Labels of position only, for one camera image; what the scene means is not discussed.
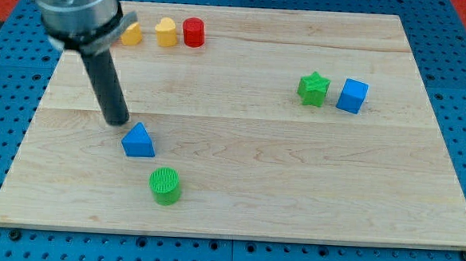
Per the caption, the green star block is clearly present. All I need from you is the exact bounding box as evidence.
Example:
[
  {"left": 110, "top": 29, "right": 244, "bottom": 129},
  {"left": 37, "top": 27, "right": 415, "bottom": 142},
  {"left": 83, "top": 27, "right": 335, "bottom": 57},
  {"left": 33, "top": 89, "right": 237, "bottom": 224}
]
[{"left": 297, "top": 72, "right": 330, "bottom": 107}]

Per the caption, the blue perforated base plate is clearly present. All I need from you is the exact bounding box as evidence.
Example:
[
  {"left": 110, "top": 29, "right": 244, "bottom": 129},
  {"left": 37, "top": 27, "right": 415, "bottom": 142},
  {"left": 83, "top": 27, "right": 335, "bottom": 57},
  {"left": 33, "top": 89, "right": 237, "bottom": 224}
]
[{"left": 0, "top": 0, "right": 466, "bottom": 261}]

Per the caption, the green cylinder block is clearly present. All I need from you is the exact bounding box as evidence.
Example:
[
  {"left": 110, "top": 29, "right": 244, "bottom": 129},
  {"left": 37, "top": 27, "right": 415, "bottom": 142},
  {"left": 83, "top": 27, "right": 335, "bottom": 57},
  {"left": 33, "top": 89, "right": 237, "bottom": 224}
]
[{"left": 148, "top": 167, "right": 181, "bottom": 205}]

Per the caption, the blue triangle block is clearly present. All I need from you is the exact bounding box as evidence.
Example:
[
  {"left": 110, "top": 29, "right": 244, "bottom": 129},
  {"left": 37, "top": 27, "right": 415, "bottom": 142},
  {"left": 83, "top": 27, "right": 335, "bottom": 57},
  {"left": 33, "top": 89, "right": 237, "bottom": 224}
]
[{"left": 121, "top": 122, "right": 155, "bottom": 158}]

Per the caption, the wooden board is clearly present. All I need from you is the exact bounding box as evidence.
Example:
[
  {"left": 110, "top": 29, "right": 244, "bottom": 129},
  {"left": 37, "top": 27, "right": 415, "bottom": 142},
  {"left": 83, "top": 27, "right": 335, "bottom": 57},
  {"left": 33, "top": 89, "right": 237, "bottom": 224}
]
[{"left": 0, "top": 1, "right": 466, "bottom": 250}]

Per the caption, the yellow pentagon block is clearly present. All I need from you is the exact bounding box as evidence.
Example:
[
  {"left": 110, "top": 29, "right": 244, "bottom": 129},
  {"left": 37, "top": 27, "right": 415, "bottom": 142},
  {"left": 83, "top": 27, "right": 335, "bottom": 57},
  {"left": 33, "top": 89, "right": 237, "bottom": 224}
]
[{"left": 120, "top": 22, "right": 142, "bottom": 46}]

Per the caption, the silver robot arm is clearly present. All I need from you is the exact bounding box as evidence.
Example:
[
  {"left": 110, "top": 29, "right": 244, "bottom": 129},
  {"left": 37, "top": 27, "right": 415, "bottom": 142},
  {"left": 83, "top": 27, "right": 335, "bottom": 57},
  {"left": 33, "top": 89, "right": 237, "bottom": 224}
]
[{"left": 34, "top": 0, "right": 138, "bottom": 56}]

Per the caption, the yellow heart block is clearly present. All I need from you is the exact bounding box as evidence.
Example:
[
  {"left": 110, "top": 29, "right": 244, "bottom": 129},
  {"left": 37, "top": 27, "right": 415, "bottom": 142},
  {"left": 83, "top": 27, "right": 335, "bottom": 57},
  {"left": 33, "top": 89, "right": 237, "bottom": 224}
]
[{"left": 155, "top": 18, "right": 178, "bottom": 47}]

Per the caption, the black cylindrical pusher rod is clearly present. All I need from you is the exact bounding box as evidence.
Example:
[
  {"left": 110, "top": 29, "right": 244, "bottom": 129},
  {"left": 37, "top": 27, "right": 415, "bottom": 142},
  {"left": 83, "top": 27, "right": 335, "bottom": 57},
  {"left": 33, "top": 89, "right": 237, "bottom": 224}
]
[{"left": 81, "top": 50, "right": 129, "bottom": 126}]

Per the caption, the blue cube block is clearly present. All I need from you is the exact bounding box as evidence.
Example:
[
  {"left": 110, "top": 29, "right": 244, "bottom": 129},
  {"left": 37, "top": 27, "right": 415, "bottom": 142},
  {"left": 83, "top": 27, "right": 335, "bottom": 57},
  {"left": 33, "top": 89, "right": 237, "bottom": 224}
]
[{"left": 336, "top": 78, "right": 369, "bottom": 114}]

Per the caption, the red cylinder block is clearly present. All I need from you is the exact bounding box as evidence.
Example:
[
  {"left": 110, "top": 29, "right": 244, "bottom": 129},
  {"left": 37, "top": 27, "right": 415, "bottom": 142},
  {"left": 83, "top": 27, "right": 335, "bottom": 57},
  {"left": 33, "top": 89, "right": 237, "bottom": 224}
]
[{"left": 183, "top": 18, "right": 205, "bottom": 48}]

